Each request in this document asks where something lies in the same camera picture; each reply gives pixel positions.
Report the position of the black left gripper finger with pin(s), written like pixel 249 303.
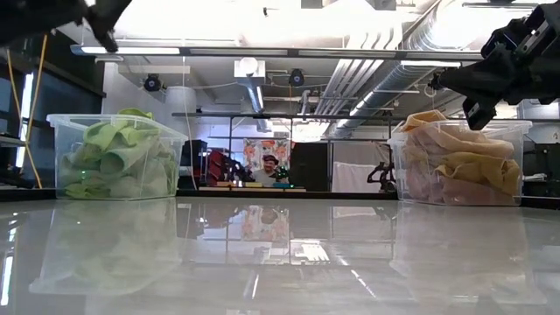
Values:
pixel 105 17

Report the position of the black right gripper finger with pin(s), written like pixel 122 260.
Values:
pixel 481 81
pixel 477 114

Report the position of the light orange checked towel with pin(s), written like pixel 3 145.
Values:
pixel 455 140

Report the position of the mustard yellow towel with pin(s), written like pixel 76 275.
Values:
pixel 481 170

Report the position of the salmon pink towel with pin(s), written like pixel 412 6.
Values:
pixel 459 194

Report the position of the pale green towel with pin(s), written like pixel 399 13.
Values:
pixel 131 162
pixel 79 175

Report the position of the black background robot arm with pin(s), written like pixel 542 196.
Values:
pixel 382 175

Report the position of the black hanging ceiling device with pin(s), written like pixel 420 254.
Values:
pixel 435 81

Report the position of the clear plastic bin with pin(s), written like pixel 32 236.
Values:
pixel 522 140
pixel 61 131

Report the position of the black ceiling spotlight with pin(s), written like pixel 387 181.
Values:
pixel 296 78
pixel 152 82

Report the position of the white round column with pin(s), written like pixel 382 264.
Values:
pixel 180 105

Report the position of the white ceiling pipes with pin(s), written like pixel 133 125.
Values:
pixel 350 83

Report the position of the white cloth sheet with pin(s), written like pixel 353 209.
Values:
pixel 352 177

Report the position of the white ceiling box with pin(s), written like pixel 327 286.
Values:
pixel 249 67

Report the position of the black cabinet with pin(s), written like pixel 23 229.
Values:
pixel 308 166

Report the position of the long ceiling light bar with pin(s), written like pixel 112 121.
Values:
pixel 306 53

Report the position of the person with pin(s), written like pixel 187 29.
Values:
pixel 268 175

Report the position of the wooden workbench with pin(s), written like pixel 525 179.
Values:
pixel 254 189

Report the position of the white glossy table mat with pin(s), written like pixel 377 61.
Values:
pixel 280 262

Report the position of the silver ventilation duct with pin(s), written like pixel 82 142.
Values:
pixel 385 87

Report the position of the black overhead shelf rail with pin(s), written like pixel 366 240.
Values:
pixel 306 116

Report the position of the black metal table frame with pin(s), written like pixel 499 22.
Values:
pixel 306 195

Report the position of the floral wall poster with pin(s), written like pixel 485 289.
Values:
pixel 254 151

